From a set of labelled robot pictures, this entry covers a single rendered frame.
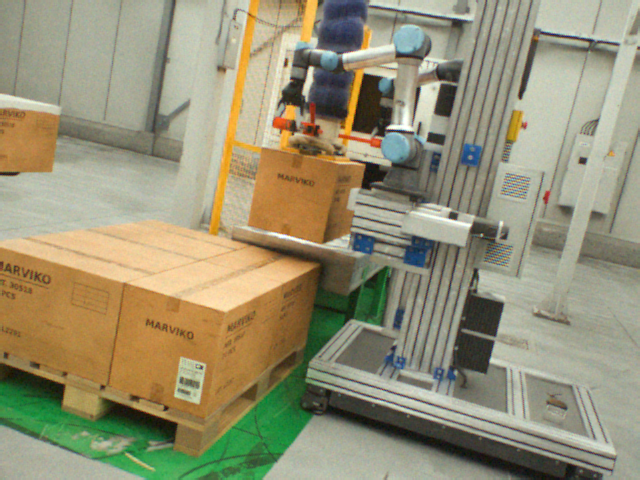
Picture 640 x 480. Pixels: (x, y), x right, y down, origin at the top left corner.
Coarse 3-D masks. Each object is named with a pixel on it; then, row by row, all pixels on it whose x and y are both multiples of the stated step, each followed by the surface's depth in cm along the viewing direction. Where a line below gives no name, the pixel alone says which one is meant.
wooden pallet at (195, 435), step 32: (0, 352) 255; (288, 352) 319; (64, 384) 248; (96, 384) 244; (256, 384) 284; (96, 416) 246; (160, 416) 238; (192, 416) 234; (224, 416) 266; (192, 448) 236
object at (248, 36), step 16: (256, 0) 471; (256, 16) 474; (304, 16) 416; (304, 32) 415; (240, 64) 478; (256, 64) 466; (240, 80) 479; (256, 80) 464; (240, 96) 482; (256, 96) 463; (272, 96) 446; (256, 112) 461; (288, 112) 423; (256, 128) 460; (240, 144) 472; (256, 144) 458; (288, 144) 428; (224, 160) 488; (256, 160) 457; (224, 176) 491; (256, 176) 456; (224, 192) 495; (224, 224) 488
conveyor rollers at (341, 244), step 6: (270, 234) 397; (276, 234) 397; (294, 240) 393; (300, 240) 393; (336, 240) 423; (342, 240) 430; (348, 240) 431; (318, 246) 389; (324, 246) 390; (330, 246) 396; (336, 246) 401; (342, 246) 404; (342, 252) 385; (348, 252) 387; (354, 252) 393
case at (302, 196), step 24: (264, 168) 324; (288, 168) 321; (312, 168) 318; (336, 168) 314; (360, 168) 361; (264, 192) 326; (288, 192) 322; (312, 192) 319; (336, 192) 322; (264, 216) 327; (288, 216) 323; (312, 216) 320; (336, 216) 334; (312, 240) 321
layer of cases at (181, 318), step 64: (0, 256) 251; (64, 256) 254; (128, 256) 274; (192, 256) 298; (256, 256) 326; (0, 320) 254; (64, 320) 246; (128, 320) 238; (192, 320) 231; (256, 320) 261; (128, 384) 241; (192, 384) 233
